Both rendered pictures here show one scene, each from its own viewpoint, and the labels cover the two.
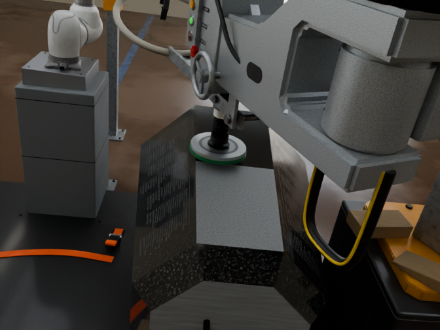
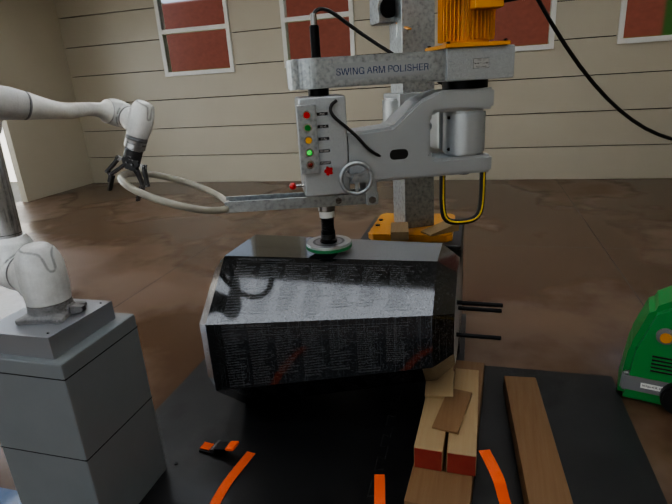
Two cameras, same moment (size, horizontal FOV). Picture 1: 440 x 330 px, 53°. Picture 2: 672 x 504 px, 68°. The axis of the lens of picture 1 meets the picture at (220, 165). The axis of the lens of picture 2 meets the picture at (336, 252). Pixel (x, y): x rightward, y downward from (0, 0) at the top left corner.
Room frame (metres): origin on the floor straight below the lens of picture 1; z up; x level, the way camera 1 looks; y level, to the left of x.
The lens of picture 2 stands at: (0.60, 2.11, 1.65)
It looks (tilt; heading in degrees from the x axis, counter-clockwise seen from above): 19 degrees down; 292
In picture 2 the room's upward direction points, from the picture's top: 4 degrees counter-clockwise
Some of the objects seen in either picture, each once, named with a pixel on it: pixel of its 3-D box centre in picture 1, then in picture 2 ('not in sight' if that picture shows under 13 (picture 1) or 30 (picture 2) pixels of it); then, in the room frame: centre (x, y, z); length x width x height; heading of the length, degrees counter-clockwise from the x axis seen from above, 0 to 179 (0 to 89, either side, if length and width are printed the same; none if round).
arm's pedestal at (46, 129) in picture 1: (68, 143); (81, 419); (2.26, 0.91, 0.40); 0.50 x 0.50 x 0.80; 6
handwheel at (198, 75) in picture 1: (213, 75); (354, 177); (1.32, 0.06, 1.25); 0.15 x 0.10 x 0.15; 29
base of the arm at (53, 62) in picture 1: (63, 60); (55, 306); (2.24, 0.90, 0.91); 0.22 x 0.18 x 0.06; 16
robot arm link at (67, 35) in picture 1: (65, 33); (40, 272); (2.27, 0.90, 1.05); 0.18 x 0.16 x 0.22; 169
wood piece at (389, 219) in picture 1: (378, 223); (399, 231); (1.30, -0.59, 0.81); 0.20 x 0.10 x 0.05; 104
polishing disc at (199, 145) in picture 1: (218, 145); (328, 242); (1.49, 0.02, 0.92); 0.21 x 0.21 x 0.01
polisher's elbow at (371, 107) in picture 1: (374, 94); (463, 131); (0.91, -0.31, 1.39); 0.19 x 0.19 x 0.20
